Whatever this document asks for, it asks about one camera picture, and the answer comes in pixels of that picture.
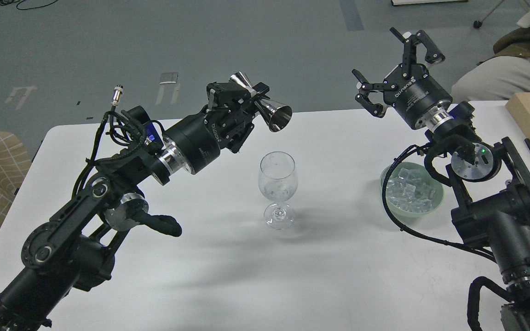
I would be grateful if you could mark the clear ice cubes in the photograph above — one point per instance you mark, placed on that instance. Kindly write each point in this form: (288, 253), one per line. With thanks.
(409, 191)

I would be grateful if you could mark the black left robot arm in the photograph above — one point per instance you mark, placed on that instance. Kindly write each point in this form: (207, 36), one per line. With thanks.
(76, 247)

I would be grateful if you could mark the green bowl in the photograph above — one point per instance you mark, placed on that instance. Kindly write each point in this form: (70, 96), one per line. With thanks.
(437, 185)

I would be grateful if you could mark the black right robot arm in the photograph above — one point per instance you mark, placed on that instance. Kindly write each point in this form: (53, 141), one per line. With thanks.
(491, 183)

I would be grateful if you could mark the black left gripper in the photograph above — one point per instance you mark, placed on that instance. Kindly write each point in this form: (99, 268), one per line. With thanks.
(197, 140)

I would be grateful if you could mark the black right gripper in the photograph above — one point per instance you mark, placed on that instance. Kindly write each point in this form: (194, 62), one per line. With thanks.
(417, 96)

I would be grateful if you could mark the clear wine glass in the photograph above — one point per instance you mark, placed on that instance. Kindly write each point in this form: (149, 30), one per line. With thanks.
(278, 182)

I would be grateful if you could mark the steel double jigger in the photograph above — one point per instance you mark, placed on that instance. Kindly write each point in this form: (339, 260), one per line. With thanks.
(276, 115)

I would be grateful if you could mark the seated person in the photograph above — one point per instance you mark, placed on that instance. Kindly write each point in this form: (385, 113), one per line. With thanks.
(501, 76)

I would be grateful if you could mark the office chair base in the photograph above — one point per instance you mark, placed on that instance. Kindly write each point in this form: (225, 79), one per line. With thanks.
(477, 24)

